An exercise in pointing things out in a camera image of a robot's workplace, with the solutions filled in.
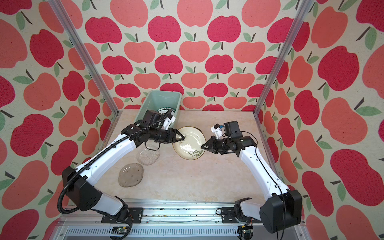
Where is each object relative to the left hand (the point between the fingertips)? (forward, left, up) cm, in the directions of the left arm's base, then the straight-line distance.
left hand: (183, 139), depth 73 cm
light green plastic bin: (+48, +23, -14) cm, 55 cm away
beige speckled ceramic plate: (-1, -3, -8) cm, 8 cm away
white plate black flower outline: (+44, +17, -22) cm, 52 cm away
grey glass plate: (-8, +32, -25) cm, 42 cm away
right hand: (-2, -11, -4) cm, 12 cm away
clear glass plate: (+5, +25, -26) cm, 36 cm away
